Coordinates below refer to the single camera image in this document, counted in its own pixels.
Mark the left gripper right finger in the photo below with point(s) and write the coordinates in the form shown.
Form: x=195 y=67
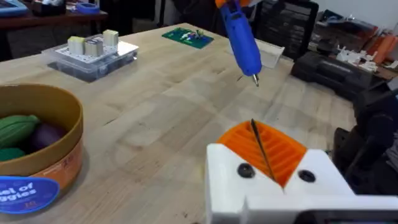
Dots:
x=314 y=165

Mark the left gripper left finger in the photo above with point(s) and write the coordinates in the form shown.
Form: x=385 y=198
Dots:
x=227 y=174

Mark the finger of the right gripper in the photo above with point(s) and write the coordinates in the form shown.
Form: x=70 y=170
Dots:
x=247 y=2
x=221 y=3

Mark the blue electric screwdriver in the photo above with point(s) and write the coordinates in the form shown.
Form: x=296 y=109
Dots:
x=242 y=40

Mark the green board with toy blocks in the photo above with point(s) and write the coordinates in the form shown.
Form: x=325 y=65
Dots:
x=188 y=37

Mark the black case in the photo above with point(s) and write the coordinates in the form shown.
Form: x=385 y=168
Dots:
x=332 y=73

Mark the heap of white parts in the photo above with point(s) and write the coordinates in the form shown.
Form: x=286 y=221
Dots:
x=357 y=59

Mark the blue tape roll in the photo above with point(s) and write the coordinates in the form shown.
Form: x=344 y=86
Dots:
x=87 y=7

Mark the orange box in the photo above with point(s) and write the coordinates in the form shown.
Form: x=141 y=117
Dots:
x=384 y=48

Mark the clear box with blocks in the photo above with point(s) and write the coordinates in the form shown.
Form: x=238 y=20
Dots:
x=93 y=57

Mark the brown wooden desk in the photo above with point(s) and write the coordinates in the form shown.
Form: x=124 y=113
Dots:
x=46 y=21

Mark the round tub with toy vegetables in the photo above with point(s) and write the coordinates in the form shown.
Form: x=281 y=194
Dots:
x=34 y=146

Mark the blue flat case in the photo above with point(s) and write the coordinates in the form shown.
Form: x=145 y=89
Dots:
x=12 y=7

